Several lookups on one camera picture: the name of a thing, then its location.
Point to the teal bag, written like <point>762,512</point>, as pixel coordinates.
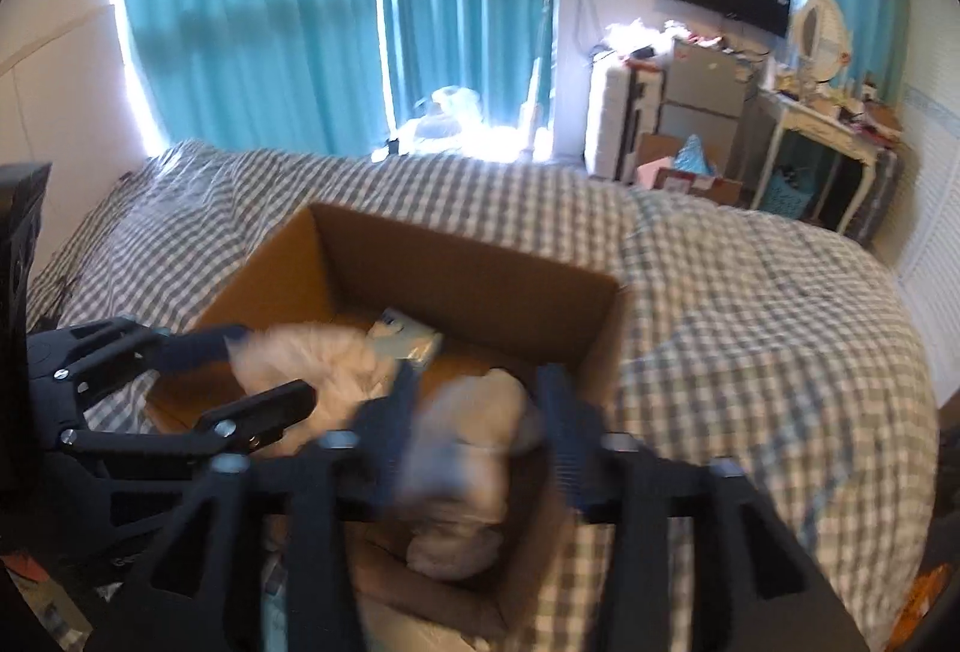
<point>694,156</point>

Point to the white grey packet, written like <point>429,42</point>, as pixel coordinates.
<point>405,337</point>

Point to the white louvered door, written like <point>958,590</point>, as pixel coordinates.
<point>934,247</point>

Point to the small open cardboard box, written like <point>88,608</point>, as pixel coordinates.
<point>709,186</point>

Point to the grey cabinet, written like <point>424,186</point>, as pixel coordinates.
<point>705,90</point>

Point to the wide teal curtain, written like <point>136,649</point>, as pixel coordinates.
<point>247,7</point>

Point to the grey white checked blanket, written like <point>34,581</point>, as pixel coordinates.
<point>750,337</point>

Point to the white suitcase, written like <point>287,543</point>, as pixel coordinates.
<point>611,120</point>

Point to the white dressing table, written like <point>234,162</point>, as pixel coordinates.
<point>810,123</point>

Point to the brown cardboard box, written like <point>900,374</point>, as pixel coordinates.
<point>465,269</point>

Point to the orange packet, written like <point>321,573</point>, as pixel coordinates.
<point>926,596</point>

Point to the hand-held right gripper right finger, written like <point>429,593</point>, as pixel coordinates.
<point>571,449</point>

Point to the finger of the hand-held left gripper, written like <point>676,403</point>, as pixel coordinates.
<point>195,346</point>
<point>262,408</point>

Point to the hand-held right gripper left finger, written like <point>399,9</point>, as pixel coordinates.
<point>391,419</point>

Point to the clear plastic bag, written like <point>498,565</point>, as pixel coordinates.
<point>450,108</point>

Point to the teal basket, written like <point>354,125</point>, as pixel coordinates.
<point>792,191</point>

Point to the white oval mirror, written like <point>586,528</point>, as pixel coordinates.
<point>823,37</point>

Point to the cream fluffy plush toy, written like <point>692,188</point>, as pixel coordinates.
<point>330,359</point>

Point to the beige plush toy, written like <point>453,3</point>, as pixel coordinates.
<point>480,419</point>

